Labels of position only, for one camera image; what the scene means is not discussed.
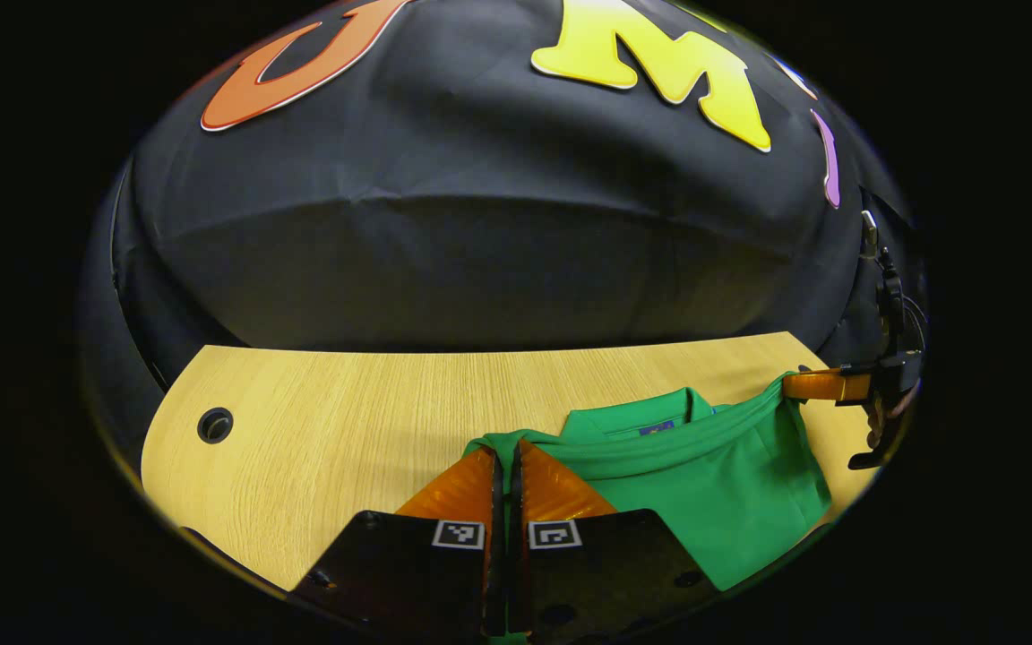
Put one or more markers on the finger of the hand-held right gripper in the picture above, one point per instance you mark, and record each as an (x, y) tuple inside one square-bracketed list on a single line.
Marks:
[(825, 386)]

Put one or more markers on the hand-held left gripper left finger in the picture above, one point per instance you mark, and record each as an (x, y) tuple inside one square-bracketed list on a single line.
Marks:
[(494, 573)]

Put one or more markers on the black backdrop cloth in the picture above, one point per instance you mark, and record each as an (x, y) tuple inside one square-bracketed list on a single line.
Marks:
[(480, 224)]

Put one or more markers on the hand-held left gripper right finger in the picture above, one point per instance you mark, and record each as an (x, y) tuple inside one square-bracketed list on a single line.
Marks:
[(522, 573)]

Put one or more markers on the green T-shirt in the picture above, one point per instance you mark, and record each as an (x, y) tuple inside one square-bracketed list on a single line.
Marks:
[(731, 493)]

